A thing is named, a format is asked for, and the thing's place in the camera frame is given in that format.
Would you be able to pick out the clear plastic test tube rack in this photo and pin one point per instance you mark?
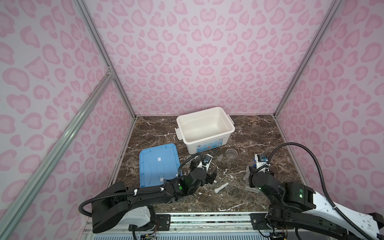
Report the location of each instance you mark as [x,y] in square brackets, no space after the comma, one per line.
[246,179]

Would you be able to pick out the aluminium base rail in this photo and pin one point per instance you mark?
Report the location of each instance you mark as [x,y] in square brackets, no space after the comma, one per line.
[213,226]

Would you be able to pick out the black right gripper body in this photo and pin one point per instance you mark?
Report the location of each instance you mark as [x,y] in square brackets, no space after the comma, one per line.
[250,179]

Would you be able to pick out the clear round-bottom flask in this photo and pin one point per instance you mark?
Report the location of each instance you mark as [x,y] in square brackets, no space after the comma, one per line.
[231,154]

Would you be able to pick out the blue plastic bin lid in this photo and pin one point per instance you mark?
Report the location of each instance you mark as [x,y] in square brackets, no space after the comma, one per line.
[158,164]

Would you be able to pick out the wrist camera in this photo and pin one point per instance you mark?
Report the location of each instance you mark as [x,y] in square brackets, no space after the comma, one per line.
[201,161]
[261,161]

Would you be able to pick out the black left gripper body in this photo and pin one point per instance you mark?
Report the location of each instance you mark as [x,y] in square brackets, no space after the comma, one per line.
[210,177]

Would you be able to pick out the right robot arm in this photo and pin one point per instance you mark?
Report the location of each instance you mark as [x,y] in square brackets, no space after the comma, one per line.
[296,206]

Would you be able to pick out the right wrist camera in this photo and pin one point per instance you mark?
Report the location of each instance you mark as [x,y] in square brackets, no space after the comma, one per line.
[261,161]

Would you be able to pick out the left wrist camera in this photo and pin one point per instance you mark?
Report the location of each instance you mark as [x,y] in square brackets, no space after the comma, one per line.
[201,161]

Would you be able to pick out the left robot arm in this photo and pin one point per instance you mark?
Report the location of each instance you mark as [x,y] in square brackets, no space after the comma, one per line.
[109,207]

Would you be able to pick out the white plastic storage bin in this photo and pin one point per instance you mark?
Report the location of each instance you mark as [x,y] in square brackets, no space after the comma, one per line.
[205,130]

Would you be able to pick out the white ceramic pestle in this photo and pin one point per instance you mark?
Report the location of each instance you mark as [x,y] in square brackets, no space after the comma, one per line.
[217,190]

